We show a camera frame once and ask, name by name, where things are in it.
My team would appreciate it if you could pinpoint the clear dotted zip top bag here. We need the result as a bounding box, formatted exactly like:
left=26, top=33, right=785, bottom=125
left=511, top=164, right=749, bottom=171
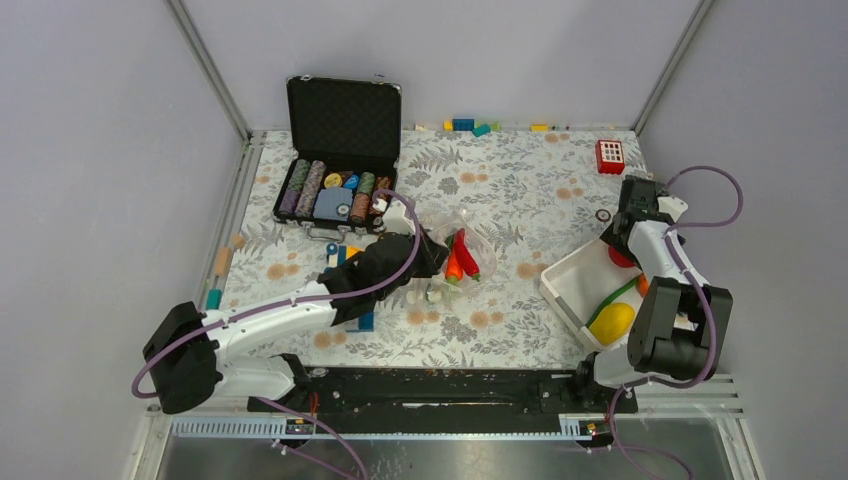
left=405, top=208, right=497, bottom=306

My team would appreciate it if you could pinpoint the red toy tomato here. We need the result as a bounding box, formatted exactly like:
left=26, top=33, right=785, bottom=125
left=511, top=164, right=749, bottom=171
left=607, top=246, right=635, bottom=269

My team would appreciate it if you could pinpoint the green toy bean pod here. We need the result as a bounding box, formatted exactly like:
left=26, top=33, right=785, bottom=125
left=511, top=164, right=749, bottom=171
left=586, top=276, right=640, bottom=327

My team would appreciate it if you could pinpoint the orange toy pumpkin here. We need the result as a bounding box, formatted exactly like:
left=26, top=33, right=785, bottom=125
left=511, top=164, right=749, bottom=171
left=636, top=274, right=650, bottom=297

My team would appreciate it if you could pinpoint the orange toy carrot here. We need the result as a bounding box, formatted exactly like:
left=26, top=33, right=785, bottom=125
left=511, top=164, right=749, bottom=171
left=444, top=250, right=464, bottom=285

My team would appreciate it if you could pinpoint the red toy chili pepper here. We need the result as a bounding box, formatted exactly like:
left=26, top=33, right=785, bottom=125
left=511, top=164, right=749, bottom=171
left=452, top=229, right=481, bottom=281

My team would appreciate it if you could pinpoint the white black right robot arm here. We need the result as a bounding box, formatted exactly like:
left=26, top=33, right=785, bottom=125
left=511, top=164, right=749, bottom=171
left=568, top=175, right=733, bottom=412

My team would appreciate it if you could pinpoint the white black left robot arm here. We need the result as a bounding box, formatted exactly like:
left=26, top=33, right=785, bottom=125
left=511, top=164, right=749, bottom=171
left=131, top=196, right=449, bottom=415

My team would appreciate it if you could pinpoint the white plastic food basket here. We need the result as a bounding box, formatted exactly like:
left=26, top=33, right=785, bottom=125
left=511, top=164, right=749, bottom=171
left=539, top=235, right=702, bottom=354

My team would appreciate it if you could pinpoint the orange yellow toy block car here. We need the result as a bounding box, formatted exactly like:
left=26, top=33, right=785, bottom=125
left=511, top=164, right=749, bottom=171
left=326, top=242, right=362, bottom=268

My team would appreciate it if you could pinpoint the red white window block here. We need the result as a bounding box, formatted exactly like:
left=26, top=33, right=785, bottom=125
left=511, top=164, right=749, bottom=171
left=595, top=139, right=625, bottom=175

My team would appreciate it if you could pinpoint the blue grey building block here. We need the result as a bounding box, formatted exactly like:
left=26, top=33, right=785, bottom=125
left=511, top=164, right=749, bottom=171
left=345, top=312, right=375, bottom=333

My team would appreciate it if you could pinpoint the floral patterned table mat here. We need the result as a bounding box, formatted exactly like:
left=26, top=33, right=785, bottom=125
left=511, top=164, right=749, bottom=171
left=253, top=131, right=620, bottom=369

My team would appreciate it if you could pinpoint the yellow toy lemon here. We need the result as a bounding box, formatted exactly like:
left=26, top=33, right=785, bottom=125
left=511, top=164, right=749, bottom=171
left=588, top=302, right=636, bottom=346

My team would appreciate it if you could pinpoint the black poker chip case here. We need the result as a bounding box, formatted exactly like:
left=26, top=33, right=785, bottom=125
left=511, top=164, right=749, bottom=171
left=272, top=75, right=402, bottom=234

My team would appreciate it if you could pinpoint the wooden block left edge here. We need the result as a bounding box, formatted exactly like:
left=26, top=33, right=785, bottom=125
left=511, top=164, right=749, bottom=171
left=212, top=246, right=233, bottom=276

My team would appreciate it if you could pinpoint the teal block left edge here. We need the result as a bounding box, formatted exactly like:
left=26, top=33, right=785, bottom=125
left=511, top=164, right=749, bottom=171
left=205, top=289, right=223, bottom=310

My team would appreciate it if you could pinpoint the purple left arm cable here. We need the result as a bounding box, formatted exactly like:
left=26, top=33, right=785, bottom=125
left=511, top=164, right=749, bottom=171
left=131, top=188, right=423, bottom=480

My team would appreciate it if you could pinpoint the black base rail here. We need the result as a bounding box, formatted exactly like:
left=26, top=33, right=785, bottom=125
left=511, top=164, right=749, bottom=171
left=278, top=367, right=638, bottom=435

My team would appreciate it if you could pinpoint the blue block at wall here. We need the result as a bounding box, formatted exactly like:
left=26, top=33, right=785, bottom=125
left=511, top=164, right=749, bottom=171
left=451, top=118, right=475, bottom=131

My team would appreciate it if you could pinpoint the teal block at wall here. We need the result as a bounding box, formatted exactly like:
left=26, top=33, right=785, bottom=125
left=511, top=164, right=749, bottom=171
left=472, top=124, right=492, bottom=138

